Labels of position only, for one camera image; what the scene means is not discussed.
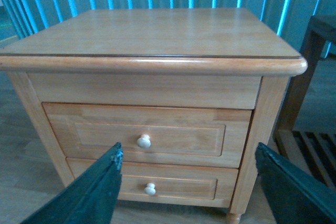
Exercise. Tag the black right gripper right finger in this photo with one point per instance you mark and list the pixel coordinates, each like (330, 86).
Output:
(293, 195)

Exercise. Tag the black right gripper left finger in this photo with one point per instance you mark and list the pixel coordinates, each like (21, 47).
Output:
(90, 198)

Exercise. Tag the round drawer knob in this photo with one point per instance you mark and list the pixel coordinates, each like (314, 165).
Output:
(150, 189)
(144, 141)

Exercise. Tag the wooden drawer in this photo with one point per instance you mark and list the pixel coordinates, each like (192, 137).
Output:
(179, 136)
(176, 184)

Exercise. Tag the dark wooden side table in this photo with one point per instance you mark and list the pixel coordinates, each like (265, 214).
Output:
(305, 131)

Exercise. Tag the light wooden nightstand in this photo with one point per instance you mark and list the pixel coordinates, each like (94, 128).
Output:
(203, 58)

